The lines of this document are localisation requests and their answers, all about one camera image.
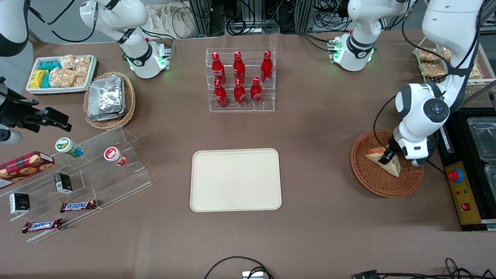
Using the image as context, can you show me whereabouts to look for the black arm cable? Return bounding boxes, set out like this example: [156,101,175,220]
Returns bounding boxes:
[29,0,97,44]
[373,0,483,152]

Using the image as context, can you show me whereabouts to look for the clear plastic container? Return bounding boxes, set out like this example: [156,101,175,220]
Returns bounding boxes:
[467,117,496,162]
[484,164,496,190]

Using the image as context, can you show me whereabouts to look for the red cola bottle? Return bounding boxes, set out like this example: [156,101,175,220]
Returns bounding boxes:
[214,79,229,109]
[260,50,273,84]
[233,51,246,83]
[250,77,263,107]
[233,78,247,107]
[211,52,227,85]

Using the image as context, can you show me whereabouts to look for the round brown wicker basket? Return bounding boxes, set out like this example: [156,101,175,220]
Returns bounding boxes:
[350,129,425,198]

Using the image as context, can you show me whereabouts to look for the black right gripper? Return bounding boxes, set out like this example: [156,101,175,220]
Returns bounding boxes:
[0,77,72,133]

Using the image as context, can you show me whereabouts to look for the coiled cable bundle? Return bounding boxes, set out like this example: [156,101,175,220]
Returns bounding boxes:
[226,0,280,35]

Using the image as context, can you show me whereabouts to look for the triangular sandwich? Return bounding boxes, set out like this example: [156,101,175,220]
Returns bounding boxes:
[365,146,401,177]

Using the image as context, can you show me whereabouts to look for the clear acrylic bottle rack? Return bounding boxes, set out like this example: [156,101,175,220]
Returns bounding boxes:
[206,48,276,113]

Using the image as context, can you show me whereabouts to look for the white rectangular snack bin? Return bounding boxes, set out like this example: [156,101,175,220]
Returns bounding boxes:
[26,55,97,95]

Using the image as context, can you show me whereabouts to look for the clear acrylic stepped shelf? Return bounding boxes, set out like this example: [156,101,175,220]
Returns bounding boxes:
[0,125,153,243]

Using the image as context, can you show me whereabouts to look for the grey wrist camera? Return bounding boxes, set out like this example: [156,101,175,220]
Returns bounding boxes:
[0,129,22,145]
[398,136,437,168]

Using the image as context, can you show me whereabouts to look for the green lid yogurt cup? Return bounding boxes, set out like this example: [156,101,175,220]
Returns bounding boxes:
[55,137,84,158]

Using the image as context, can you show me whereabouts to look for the black coiled table cable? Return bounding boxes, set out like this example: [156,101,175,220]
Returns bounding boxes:
[426,160,446,175]

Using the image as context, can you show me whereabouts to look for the white wire rack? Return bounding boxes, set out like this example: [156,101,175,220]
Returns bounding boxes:
[413,42,496,106]

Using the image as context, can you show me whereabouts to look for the oval light wicker basket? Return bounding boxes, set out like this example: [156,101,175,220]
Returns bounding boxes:
[83,71,136,130]

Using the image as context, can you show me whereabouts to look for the beige cloth bag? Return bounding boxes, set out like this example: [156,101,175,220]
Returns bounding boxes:
[146,3,200,39]

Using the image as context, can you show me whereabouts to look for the red plaid cookie box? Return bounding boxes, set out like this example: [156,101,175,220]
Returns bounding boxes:
[0,151,55,189]

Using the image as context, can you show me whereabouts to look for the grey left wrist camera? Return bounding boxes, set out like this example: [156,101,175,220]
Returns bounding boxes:
[398,136,437,168]

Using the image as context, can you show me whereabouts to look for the black looped cable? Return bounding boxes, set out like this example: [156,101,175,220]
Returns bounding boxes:
[204,256,274,279]

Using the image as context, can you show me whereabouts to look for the yellow snack packet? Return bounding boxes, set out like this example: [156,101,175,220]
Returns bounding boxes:
[29,70,49,89]

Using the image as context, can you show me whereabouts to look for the aluminium frame post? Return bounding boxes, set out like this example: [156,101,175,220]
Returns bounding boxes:
[294,0,313,33]
[189,0,212,36]

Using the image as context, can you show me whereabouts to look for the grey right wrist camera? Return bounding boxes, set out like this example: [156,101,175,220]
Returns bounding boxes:
[0,129,22,145]

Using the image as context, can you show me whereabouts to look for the brown snickers bar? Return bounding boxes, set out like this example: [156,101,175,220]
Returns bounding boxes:
[22,218,63,234]
[60,200,98,213]

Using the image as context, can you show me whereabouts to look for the small black carton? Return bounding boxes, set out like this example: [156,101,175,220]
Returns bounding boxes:
[9,192,31,215]
[54,172,74,194]

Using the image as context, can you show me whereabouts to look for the black cable with connector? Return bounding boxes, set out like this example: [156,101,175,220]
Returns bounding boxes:
[353,258,496,279]

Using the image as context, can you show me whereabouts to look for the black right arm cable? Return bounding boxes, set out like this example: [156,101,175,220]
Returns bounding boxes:
[29,0,97,44]

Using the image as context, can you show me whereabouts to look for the red lid yogurt cup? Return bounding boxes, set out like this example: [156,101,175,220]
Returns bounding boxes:
[103,146,128,167]

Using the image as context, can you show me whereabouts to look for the cream rectangular serving tray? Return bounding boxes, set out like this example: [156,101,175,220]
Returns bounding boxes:
[189,148,282,213]

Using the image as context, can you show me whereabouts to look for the black yellow control box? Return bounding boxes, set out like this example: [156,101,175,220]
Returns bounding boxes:
[437,108,496,232]

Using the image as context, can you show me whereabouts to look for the stack of silver foil packs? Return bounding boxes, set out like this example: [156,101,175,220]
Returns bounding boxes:
[88,75,126,122]

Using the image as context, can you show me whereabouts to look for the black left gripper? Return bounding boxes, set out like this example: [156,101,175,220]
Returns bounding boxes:
[379,131,403,167]

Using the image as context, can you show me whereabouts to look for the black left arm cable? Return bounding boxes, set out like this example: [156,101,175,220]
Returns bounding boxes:
[373,0,483,152]

